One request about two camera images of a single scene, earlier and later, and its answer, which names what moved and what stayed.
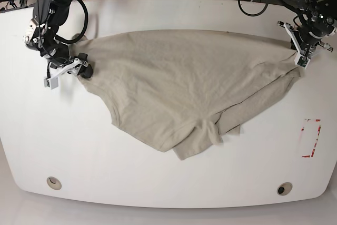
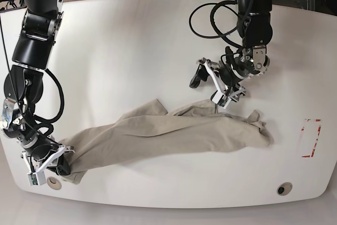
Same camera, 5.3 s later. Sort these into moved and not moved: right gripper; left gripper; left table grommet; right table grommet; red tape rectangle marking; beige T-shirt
Moved: beige T-shirt; left gripper; right gripper
Not moved: red tape rectangle marking; right table grommet; left table grommet
